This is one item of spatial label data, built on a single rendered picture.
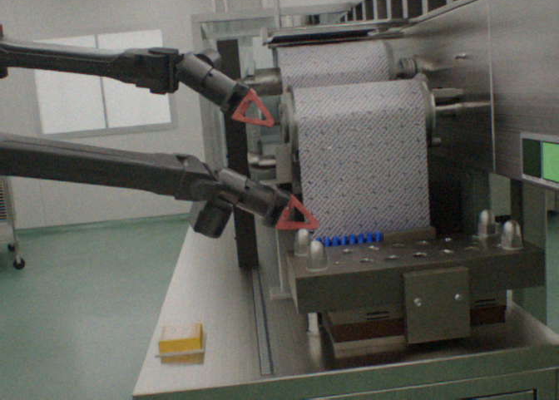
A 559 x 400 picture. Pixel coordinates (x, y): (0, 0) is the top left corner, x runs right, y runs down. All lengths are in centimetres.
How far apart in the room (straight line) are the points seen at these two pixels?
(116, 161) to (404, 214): 53
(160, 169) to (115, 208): 590
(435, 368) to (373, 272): 17
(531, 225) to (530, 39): 55
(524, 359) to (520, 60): 45
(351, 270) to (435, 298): 14
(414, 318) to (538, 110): 36
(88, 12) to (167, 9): 85
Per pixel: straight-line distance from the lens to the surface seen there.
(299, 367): 92
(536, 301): 143
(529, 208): 137
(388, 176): 110
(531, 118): 94
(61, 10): 694
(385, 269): 93
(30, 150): 92
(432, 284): 93
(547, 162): 89
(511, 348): 98
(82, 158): 94
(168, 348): 102
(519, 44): 96
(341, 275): 92
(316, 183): 108
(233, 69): 139
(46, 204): 705
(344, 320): 95
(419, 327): 95
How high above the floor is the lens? 131
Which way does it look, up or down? 9 degrees down
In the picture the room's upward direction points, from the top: 5 degrees counter-clockwise
